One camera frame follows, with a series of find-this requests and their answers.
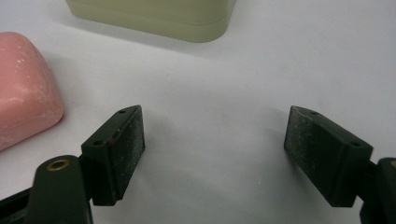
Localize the pale green soap box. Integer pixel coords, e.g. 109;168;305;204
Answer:
64;0;237;44

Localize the pink soap bar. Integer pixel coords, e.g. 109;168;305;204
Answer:
0;31;65;152

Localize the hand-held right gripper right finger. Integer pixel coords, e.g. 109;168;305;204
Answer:
283;105;375;208

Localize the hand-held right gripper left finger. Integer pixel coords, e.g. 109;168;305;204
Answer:
80;105;147;207

